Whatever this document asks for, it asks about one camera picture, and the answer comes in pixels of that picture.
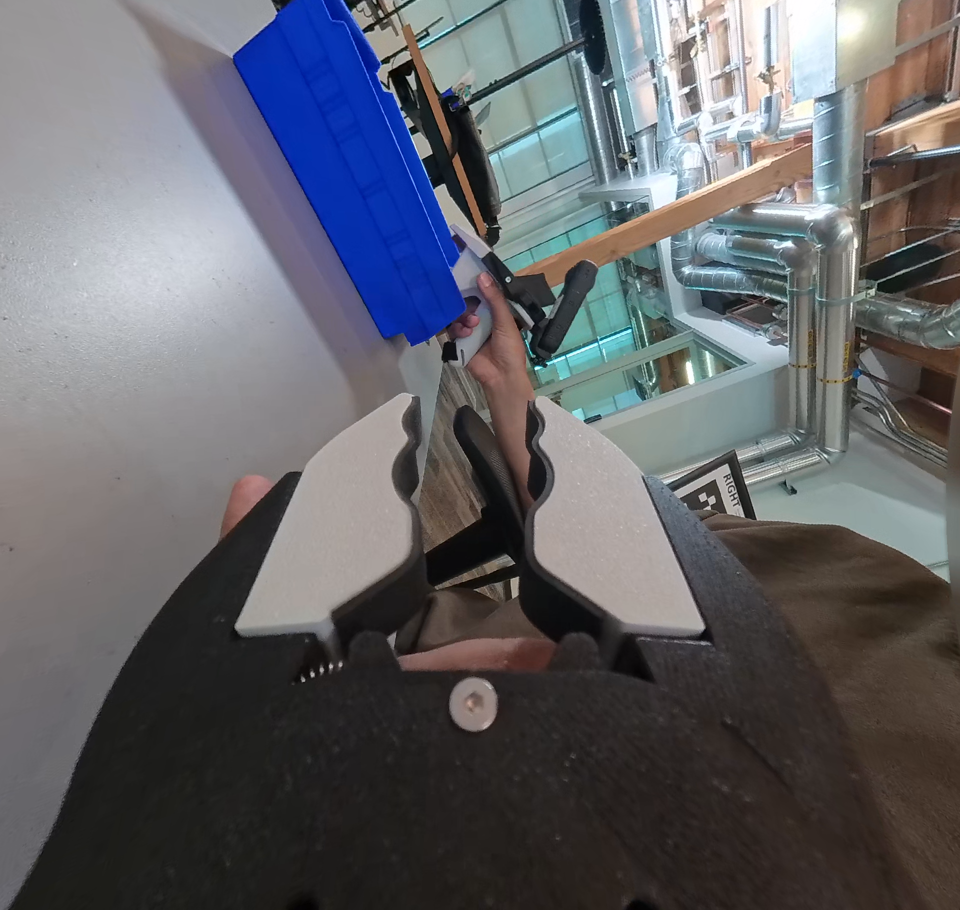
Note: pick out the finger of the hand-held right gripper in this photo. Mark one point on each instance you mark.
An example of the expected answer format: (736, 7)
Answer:
(469, 239)

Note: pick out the person's right hand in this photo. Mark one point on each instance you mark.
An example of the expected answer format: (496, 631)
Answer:
(506, 340)

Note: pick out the silver air ducts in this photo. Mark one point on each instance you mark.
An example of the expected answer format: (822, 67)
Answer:
(832, 250)

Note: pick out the silver wall pipes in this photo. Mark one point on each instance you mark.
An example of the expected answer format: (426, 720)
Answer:
(772, 452)

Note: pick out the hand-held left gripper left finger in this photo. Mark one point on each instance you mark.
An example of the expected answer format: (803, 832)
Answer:
(337, 542)

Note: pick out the person's left hand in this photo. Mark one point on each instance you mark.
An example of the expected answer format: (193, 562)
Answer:
(246, 501)

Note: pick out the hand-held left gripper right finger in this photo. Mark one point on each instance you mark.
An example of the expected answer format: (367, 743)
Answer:
(607, 542)

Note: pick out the blue storage bin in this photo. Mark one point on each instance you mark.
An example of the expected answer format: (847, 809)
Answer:
(337, 145)

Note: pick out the black framed tag sign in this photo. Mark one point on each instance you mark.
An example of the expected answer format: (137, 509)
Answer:
(720, 494)

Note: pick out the distant wooden desk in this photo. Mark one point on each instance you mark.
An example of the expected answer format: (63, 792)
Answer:
(442, 122)

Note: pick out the person's right forearm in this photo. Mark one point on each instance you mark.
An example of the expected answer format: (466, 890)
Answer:
(506, 415)

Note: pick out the black padded office chair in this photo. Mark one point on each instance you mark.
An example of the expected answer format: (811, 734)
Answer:
(476, 167)

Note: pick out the wooden ceiling beam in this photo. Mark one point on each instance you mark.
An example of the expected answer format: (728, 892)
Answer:
(675, 209)

